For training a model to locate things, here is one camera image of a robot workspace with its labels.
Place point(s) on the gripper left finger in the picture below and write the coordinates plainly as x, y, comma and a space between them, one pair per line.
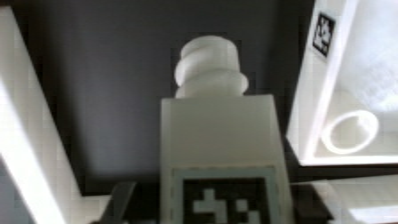
134, 205

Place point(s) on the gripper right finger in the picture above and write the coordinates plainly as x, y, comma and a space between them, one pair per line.
312, 212

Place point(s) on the white square table top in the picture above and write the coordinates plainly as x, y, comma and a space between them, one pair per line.
344, 121

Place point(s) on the white U-shaped fence wall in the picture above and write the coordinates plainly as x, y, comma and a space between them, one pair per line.
31, 147

